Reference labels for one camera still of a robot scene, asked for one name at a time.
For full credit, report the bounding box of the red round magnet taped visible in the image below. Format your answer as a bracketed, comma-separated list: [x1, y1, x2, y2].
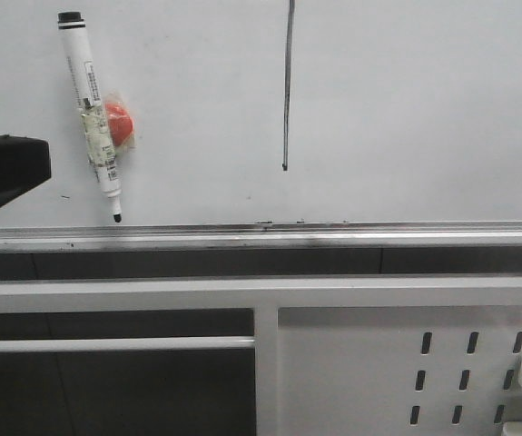
[103, 92, 135, 155]

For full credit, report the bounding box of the white whiteboard marker black cap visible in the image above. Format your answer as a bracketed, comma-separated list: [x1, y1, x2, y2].
[57, 11, 122, 223]

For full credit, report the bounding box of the white metal pegboard rack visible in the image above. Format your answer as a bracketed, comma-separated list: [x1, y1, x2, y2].
[0, 276, 522, 435]

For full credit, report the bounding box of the white whiteboard with aluminium frame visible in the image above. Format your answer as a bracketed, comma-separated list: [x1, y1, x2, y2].
[0, 1, 522, 252]

